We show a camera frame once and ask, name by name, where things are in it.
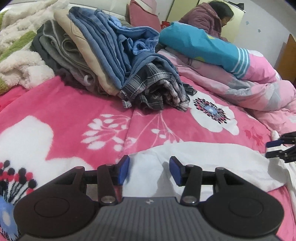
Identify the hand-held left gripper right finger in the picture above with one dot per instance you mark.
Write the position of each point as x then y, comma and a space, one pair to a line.
174, 170

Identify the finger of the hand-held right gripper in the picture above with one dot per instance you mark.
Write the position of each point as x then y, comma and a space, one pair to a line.
284, 154
286, 139

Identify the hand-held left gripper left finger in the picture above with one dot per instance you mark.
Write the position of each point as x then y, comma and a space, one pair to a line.
123, 170

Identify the white shirt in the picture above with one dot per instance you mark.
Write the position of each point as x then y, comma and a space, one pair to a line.
208, 157

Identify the pink and grey duvet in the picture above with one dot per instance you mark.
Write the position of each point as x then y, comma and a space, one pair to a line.
231, 88

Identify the plaid shirt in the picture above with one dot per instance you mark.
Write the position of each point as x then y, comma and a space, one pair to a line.
157, 90

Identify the blue garment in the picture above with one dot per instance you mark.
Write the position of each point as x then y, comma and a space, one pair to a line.
111, 46

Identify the teal and pink striped pillow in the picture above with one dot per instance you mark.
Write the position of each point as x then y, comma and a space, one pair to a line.
196, 44

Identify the grey garment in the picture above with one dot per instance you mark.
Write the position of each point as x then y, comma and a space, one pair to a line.
57, 51

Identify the beige garment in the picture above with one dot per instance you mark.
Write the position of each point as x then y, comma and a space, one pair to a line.
76, 39

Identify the red cushion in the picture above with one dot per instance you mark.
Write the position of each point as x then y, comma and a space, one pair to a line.
143, 16

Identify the white and pink headboard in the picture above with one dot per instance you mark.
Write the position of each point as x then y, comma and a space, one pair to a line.
97, 5

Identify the cream and green fluffy blanket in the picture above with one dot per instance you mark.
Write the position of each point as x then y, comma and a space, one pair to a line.
20, 34

